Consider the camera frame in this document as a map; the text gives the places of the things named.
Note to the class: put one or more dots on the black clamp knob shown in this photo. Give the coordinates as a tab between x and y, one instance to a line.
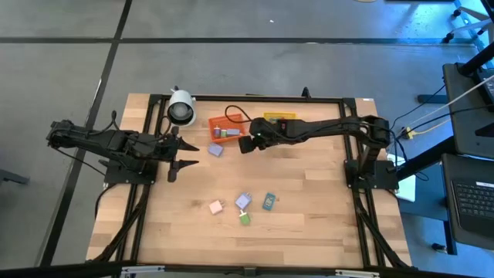
306	92

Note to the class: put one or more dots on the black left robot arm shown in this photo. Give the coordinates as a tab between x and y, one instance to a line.
96	141

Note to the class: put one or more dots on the black side desk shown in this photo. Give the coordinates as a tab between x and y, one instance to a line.
463	116

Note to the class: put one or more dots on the green dual-port USB charger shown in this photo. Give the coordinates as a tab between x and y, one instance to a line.
244	218

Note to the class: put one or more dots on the lavender vented power adapter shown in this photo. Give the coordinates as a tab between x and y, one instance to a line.
233	132
215	149

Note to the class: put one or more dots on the white cylindrical spot lamp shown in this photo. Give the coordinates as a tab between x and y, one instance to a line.
181	110

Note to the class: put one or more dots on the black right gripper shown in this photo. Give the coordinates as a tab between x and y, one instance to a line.
262	133

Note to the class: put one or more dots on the white floor box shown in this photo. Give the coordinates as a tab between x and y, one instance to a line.
407	191

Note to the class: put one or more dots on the black desk pole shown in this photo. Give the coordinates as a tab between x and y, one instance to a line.
476	60

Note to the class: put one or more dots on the green single-port USB charger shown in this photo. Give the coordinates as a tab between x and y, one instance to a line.
223	133

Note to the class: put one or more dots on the grey furniture foot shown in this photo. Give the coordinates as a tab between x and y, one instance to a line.
11	177

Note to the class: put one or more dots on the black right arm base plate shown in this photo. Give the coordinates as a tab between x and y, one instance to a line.
388	184

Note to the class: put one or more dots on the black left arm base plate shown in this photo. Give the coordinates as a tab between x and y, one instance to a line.
116	175

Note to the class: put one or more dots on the teal digital clock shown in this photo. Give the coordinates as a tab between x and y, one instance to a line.
269	201

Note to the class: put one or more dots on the lavender wall charger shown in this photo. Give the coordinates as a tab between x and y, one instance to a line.
243	201

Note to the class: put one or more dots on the yellow slotted plastic basket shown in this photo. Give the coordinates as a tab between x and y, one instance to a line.
279	115

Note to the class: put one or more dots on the black gantry crossbar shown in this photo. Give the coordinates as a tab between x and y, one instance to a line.
58	270

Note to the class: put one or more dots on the black laptop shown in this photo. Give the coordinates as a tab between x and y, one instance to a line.
474	201

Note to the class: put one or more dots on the orange slotted plastic basket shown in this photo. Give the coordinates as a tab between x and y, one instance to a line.
220	121

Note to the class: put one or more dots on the pink wall charger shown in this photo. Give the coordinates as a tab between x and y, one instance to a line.
216	207

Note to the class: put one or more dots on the grey chair base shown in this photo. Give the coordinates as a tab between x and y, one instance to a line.
472	27

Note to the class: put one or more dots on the black aluminium table frame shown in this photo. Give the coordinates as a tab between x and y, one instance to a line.
328	99

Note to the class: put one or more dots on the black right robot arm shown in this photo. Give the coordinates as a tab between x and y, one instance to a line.
328	125

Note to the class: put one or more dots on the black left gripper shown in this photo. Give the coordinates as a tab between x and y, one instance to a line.
166	148

